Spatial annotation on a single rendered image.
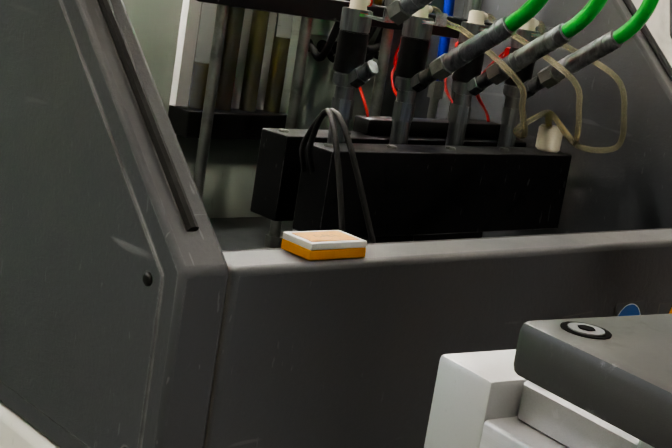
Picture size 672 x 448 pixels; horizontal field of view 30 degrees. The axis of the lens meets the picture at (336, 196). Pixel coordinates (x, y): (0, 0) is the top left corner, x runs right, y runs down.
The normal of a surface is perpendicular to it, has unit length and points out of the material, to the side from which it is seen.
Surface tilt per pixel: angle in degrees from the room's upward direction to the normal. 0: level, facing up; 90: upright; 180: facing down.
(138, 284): 90
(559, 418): 90
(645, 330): 0
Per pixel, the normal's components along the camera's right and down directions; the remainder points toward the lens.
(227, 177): 0.65, 0.24
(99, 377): -0.74, 0.01
